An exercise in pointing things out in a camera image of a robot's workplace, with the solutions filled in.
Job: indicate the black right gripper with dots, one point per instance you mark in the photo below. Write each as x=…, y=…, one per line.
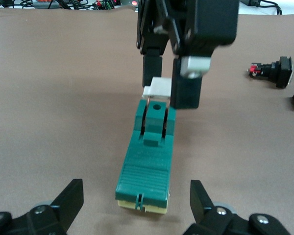
x=210, y=22

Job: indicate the black switch with red terminals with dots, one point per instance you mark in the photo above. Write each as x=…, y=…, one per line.
x=281, y=72

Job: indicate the brown table cover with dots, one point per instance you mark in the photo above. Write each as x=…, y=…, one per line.
x=63, y=110

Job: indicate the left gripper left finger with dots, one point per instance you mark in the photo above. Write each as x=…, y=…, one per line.
x=39, y=222

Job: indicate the green load switch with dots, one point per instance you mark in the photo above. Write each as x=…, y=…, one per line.
x=147, y=166

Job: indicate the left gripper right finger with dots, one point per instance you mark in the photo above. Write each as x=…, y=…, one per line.
x=223, y=225

